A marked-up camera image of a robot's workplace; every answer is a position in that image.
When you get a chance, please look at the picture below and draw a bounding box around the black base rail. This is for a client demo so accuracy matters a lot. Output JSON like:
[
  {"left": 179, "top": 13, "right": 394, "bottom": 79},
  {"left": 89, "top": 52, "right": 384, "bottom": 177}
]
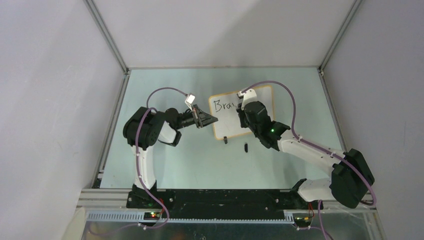
[{"left": 126, "top": 187, "right": 318, "bottom": 220}]

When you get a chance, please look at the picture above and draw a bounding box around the yellow framed whiteboard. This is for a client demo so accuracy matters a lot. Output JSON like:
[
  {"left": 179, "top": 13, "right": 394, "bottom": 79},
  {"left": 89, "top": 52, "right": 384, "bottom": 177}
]
[{"left": 208, "top": 85, "right": 275, "bottom": 140}]

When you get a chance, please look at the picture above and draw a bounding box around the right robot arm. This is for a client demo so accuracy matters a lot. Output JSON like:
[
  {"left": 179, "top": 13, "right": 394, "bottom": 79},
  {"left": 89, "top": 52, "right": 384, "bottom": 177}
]
[{"left": 236, "top": 101, "right": 375, "bottom": 209}]

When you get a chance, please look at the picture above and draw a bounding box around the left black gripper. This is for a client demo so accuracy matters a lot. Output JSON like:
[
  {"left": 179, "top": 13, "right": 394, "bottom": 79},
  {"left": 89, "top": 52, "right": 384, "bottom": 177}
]
[{"left": 175, "top": 104, "right": 218, "bottom": 130}]

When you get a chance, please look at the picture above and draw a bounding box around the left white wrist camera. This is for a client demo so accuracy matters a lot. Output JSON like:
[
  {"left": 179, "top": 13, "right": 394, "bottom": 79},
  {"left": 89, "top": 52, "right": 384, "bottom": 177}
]
[{"left": 184, "top": 93, "right": 196, "bottom": 105}]

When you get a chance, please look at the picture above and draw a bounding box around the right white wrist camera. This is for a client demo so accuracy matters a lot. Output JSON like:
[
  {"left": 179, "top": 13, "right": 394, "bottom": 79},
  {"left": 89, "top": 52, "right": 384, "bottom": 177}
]
[{"left": 236, "top": 88, "right": 258, "bottom": 111}]

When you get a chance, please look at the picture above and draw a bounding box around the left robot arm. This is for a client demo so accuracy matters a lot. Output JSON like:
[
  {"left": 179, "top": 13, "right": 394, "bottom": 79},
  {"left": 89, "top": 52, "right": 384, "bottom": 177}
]
[{"left": 123, "top": 104, "right": 219, "bottom": 208}]

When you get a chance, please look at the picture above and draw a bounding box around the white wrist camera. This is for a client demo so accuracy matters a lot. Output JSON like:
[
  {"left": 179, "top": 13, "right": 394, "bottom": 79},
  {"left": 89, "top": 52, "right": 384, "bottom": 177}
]
[
  {"left": 184, "top": 93, "right": 196, "bottom": 105},
  {"left": 236, "top": 88, "right": 258, "bottom": 111}
]

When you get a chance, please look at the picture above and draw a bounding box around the white perforated cable tray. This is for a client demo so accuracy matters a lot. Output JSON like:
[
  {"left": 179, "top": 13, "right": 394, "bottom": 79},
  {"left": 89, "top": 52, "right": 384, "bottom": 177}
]
[{"left": 86, "top": 210, "right": 295, "bottom": 224}]

